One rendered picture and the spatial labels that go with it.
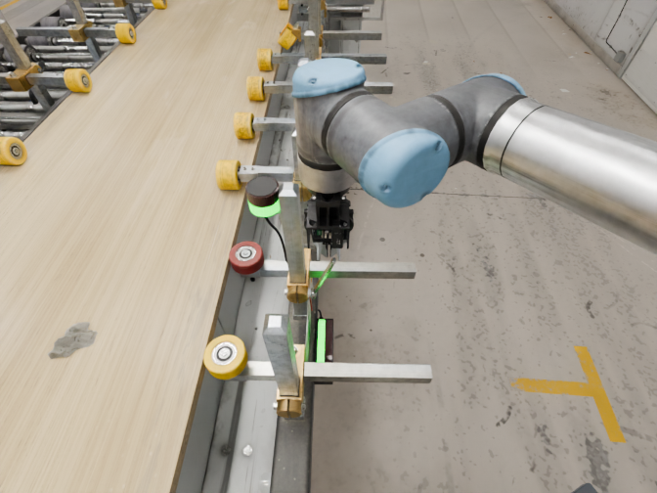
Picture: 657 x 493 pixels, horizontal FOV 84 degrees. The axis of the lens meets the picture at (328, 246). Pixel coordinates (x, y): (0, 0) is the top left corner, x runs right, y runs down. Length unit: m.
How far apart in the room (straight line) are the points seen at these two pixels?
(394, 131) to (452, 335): 1.54
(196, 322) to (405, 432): 1.07
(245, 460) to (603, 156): 0.88
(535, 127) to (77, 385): 0.82
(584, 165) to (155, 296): 0.78
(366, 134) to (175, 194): 0.78
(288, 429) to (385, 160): 0.67
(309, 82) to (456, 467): 1.47
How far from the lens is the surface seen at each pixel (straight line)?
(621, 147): 0.42
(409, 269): 0.91
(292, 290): 0.85
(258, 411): 1.01
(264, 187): 0.67
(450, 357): 1.80
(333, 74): 0.47
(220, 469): 0.99
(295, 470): 0.88
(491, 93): 0.48
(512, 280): 2.16
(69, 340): 0.89
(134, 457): 0.75
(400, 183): 0.39
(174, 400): 0.76
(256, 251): 0.88
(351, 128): 0.41
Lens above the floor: 1.57
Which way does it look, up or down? 49 degrees down
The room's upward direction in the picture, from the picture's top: straight up
